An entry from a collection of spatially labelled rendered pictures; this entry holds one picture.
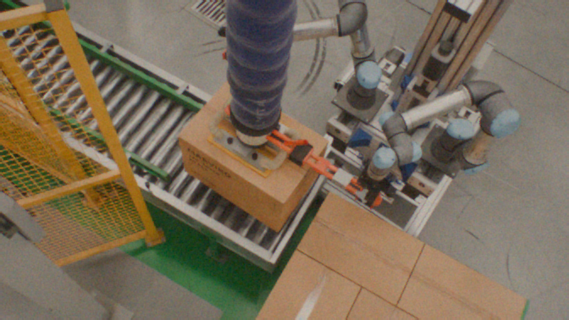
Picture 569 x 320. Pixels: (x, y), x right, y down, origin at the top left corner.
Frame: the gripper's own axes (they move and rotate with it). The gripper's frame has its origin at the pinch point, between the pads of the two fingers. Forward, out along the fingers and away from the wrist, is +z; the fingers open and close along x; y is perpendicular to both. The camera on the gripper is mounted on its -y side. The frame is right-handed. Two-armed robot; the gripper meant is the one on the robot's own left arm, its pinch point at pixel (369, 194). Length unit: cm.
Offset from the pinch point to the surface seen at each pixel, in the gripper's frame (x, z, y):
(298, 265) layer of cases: 24, 67, 13
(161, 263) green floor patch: 57, 122, 87
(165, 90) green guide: -16, 58, 134
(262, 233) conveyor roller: 21, 67, 39
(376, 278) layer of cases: 6, 67, -25
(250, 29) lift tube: 11, -77, 57
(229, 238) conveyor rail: 34, 62, 51
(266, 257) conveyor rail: 32, 62, 28
